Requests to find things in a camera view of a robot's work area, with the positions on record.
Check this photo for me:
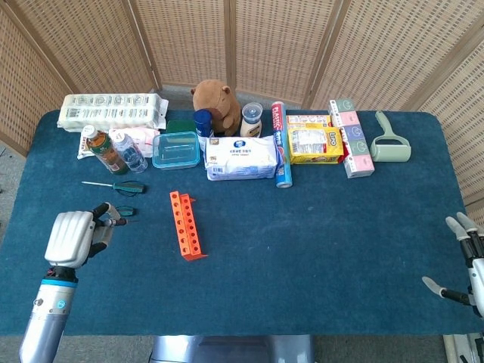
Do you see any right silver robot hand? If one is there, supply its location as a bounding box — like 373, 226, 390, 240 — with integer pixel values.
421, 211, 484, 318

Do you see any metal-handled precision screwdriver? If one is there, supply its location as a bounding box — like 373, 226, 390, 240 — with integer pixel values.
98, 217, 139, 228

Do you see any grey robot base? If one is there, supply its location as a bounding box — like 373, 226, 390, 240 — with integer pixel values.
150, 334, 315, 363

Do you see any orange test tube rack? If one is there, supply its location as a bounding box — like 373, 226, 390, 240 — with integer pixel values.
169, 191, 209, 262

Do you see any large green-black screwdriver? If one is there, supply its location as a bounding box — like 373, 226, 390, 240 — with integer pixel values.
82, 180, 147, 197

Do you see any green lint roller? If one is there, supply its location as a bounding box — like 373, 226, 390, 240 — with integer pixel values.
369, 110, 412, 163

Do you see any blue table cloth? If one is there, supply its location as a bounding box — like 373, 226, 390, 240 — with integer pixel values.
0, 109, 484, 337

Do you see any pastel tissue box pack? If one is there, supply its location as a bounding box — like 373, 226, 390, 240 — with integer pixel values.
327, 98, 376, 179

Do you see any yellow Lipo snack bag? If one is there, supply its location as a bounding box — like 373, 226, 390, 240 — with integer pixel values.
287, 126, 345, 166

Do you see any plastic wrap roll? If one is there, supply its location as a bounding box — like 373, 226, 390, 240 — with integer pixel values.
270, 100, 294, 189

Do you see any red yellow snack box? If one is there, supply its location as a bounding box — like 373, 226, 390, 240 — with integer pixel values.
286, 114, 333, 129

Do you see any white wet wipes pack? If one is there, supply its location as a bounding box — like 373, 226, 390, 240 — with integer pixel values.
203, 135, 283, 182

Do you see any white bottle with clear cap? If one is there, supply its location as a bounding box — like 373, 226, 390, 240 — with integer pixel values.
240, 101, 264, 139

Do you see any brown capybara plush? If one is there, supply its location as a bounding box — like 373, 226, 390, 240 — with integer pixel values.
190, 79, 243, 138

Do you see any blue spray can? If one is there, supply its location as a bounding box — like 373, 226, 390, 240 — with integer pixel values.
193, 108, 216, 139

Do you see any wicker folding screen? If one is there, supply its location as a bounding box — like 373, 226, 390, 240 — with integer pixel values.
0, 0, 484, 228

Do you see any clear container with blue lid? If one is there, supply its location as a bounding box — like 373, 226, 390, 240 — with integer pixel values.
151, 131, 201, 171

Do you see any green flat box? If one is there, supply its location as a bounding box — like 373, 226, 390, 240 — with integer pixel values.
165, 119, 197, 134

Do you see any white pink snack bag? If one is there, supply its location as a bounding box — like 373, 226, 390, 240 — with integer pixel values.
76, 127, 162, 160

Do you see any clear water bottle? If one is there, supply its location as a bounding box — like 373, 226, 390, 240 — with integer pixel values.
109, 130, 149, 174

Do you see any green tea bottle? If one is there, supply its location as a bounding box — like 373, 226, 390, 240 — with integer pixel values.
83, 124, 129, 176

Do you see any white paper roll pack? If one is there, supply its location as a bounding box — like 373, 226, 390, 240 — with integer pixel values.
56, 92, 169, 132

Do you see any white metal frame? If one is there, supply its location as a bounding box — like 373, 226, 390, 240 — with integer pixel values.
442, 333, 484, 363

